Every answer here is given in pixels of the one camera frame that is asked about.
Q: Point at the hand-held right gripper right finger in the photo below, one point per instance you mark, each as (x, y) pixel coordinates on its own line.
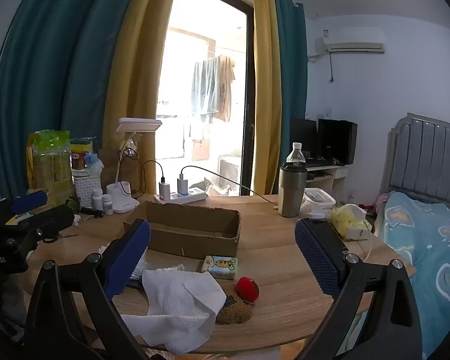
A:
(318, 258)

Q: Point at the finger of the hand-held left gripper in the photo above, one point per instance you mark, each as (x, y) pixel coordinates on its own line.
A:
(30, 200)
(56, 218)

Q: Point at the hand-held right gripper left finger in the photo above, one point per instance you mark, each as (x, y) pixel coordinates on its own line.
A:
(129, 258)

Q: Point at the white paper towel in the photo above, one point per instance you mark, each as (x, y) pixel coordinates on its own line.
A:
(172, 332)
(172, 288)

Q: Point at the brown cardboard box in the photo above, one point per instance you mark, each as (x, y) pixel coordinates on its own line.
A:
(195, 238)

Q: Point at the black scissors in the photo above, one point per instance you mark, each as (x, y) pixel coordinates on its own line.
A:
(62, 237)

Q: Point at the green and yellow package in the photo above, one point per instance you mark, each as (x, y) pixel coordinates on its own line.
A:
(48, 165)

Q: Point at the white plastic basket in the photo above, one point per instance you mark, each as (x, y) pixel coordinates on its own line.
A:
(87, 191)

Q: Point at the white pill bottle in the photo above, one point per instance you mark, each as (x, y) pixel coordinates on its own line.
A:
(97, 199)
(107, 204)

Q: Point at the yellow tissue pack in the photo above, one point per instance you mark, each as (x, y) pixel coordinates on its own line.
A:
(347, 219)

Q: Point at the white desk lamp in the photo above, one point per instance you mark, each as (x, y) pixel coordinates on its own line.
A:
(123, 195)

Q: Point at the steel tumbler with black lid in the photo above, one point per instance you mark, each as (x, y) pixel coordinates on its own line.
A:
(291, 191)

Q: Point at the white charger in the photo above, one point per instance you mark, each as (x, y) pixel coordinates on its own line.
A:
(182, 185)
(164, 190)

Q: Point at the small white desk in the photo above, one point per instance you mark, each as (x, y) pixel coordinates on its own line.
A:
(332, 176)

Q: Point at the white power strip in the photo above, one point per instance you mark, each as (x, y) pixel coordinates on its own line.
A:
(195, 195)

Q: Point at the cartoon print tissue pack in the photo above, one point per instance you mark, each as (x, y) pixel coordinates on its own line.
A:
(220, 267)

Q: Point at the clear plastic water bottle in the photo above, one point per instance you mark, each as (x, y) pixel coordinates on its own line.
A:
(296, 153)

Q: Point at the blue printed blanket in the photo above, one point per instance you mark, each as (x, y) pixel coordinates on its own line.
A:
(427, 255)

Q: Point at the black monitor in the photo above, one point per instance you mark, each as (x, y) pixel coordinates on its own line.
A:
(303, 137)

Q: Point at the white outdoor appliance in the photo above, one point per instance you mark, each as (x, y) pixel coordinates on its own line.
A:
(228, 172)

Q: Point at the teal curtain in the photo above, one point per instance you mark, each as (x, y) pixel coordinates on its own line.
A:
(292, 63)
(60, 63)

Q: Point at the grey bed headboard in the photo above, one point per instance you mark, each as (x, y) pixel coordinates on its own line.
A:
(423, 157)

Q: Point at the yellow curtain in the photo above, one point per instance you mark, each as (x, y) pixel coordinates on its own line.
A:
(262, 82)
(135, 63)

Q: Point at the hanging blue towel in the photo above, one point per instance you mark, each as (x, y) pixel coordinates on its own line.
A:
(204, 86)

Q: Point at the hanging beige shirt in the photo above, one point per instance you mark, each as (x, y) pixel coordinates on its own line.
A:
(225, 86)

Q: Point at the white air conditioner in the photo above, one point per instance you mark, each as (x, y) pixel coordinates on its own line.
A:
(354, 39)

